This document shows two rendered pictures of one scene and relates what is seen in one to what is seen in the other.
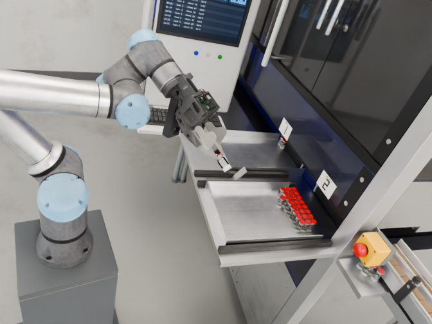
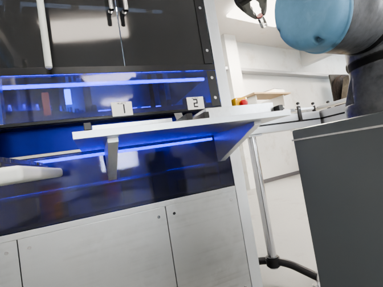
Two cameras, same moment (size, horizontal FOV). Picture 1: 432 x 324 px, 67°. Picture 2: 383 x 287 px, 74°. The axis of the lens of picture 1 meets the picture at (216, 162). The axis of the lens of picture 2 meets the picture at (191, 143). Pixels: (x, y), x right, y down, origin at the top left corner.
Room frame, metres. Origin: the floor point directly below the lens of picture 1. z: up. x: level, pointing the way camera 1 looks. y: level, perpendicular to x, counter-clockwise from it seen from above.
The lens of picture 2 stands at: (0.89, 0.82, 0.77)
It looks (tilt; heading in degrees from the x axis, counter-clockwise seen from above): 3 degrees up; 275
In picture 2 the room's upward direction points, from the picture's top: 9 degrees counter-clockwise
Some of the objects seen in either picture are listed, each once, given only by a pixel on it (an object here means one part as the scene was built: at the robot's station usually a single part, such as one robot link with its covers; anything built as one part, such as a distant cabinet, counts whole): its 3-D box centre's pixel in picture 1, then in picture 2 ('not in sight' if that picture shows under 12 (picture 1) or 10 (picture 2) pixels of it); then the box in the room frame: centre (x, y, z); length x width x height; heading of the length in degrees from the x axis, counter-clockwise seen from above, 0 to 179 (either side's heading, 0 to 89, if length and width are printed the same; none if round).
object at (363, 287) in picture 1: (365, 276); not in sight; (0.73, -0.56, 0.87); 0.14 x 0.13 x 0.02; 116
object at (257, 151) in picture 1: (256, 151); (129, 134); (1.20, -0.15, 0.90); 0.34 x 0.26 x 0.04; 116
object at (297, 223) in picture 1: (290, 208); not in sight; (0.89, -0.30, 0.91); 0.18 x 0.02 x 0.05; 25
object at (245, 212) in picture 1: (261, 210); (219, 119); (0.85, -0.20, 0.90); 0.34 x 0.26 x 0.04; 115
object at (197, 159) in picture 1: (253, 182); (176, 133); (1.02, -0.17, 0.87); 0.70 x 0.48 x 0.02; 26
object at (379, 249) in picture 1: (373, 249); (238, 105); (0.72, -0.52, 1.00); 0.08 x 0.07 x 0.07; 116
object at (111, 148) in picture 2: not in sight; (112, 162); (1.24, -0.05, 0.80); 0.34 x 0.03 x 0.13; 116
